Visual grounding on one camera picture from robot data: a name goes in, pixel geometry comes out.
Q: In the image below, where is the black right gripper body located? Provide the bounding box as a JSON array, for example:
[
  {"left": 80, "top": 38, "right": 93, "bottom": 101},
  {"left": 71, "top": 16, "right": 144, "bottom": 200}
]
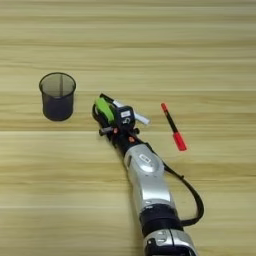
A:
[{"left": 111, "top": 126, "right": 148, "bottom": 156}]

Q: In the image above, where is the green eraser block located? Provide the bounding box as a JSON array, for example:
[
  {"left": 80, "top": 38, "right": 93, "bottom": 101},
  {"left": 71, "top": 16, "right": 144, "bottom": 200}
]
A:
[{"left": 95, "top": 96, "right": 117, "bottom": 124}]

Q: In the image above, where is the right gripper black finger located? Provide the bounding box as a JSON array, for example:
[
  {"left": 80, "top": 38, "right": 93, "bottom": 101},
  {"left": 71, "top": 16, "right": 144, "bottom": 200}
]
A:
[{"left": 92, "top": 105, "right": 115, "bottom": 136}]

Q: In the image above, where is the red and black marker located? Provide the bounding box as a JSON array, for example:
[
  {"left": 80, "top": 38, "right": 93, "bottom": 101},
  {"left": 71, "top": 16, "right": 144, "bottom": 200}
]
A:
[{"left": 160, "top": 102, "right": 188, "bottom": 152}]

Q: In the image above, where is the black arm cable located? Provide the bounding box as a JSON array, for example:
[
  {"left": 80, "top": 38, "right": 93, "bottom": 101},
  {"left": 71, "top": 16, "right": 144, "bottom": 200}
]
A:
[{"left": 144, "top": 141, "right": 205, "bottom": 228}]

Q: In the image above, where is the black mesh pen cup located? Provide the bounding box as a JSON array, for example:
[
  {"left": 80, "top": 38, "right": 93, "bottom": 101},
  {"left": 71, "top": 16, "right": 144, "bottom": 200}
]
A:
[{"left": 38, "top": 72, "right": 77, "bottom": 122}]

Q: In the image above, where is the white marker with black cap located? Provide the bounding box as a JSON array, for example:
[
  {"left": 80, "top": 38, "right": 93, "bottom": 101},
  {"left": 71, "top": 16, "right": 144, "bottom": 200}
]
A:
[{"left": 99, "top": 92, "right": 151, "bottom": 126}]

